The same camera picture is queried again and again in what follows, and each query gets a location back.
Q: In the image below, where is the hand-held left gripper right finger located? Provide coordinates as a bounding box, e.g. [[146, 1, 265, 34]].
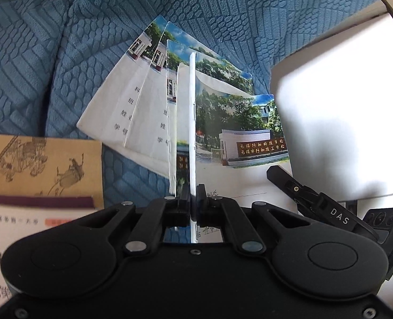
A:
[[196, 184, 310, 255]]

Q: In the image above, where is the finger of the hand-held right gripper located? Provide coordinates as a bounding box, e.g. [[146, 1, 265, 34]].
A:
[[266, 165, 380, 240]]

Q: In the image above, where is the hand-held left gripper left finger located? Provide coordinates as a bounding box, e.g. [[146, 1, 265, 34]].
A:
[[80, 183, 191, 256]]

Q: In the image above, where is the purple book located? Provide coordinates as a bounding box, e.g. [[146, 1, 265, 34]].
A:
[[0, 195, 95, 211]]

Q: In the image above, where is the orange and white book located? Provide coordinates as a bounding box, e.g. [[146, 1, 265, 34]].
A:
[[0, 206, 99, 309]]

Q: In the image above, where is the blue textured sofa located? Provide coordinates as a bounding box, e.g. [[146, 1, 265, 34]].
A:
[[0, 0, 393, 210]]

